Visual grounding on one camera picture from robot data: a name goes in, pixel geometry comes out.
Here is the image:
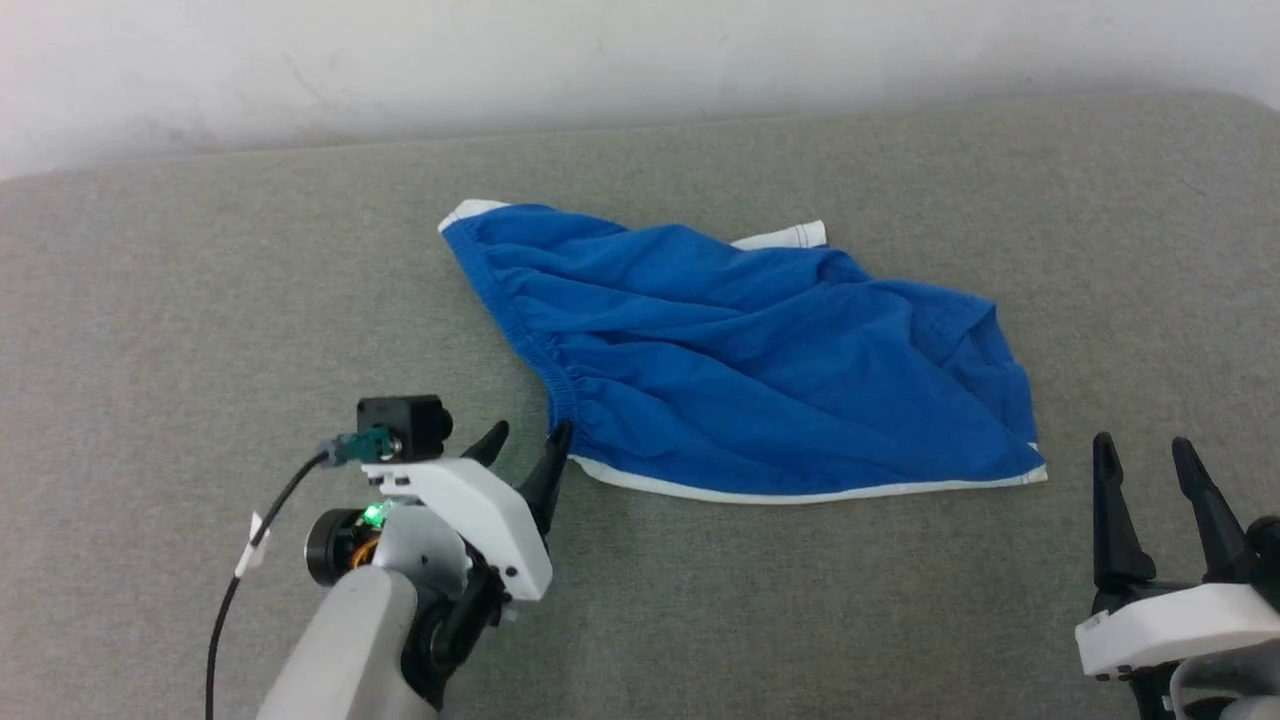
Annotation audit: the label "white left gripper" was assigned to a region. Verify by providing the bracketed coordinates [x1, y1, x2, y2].
[362, 419, 574, 603]

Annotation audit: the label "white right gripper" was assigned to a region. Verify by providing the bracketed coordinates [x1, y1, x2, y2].
[1075, 431, 1280, 681]

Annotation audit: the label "blue shorts with white trim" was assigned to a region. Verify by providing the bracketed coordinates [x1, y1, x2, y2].
[438, 199, 1049, 505]

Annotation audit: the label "grey fabric sofa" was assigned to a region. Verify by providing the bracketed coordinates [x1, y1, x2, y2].
[0, 90, 1280, 720]

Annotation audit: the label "black cable with teal plug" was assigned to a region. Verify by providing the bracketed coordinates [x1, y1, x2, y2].
[205, 428, 397, 720]

